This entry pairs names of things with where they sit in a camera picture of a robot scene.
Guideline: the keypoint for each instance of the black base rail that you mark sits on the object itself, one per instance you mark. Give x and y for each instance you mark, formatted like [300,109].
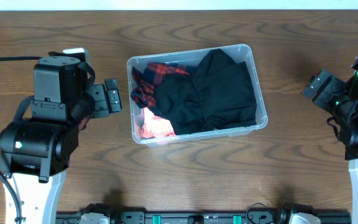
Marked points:
[252,216]

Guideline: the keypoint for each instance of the red navy plaid shirt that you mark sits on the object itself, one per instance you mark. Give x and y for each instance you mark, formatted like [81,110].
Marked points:
[150,78]

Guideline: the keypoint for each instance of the pink printed t-shirt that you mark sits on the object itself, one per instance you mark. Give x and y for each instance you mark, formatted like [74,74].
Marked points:
[153,126]

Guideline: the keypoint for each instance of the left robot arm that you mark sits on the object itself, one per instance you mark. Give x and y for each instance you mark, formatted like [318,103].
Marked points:
[36,146]

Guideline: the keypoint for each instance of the clear plastic storage bin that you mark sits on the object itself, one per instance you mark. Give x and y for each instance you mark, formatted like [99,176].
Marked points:
[239,53]

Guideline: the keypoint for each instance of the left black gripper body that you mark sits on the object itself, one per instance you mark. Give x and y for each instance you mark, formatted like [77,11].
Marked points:
[103,101]

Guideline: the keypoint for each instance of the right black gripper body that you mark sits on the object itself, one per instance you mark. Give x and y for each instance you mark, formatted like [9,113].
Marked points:
[334,98]

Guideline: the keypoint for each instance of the black garment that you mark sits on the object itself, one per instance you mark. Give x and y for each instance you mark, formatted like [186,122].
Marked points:
[218,94]

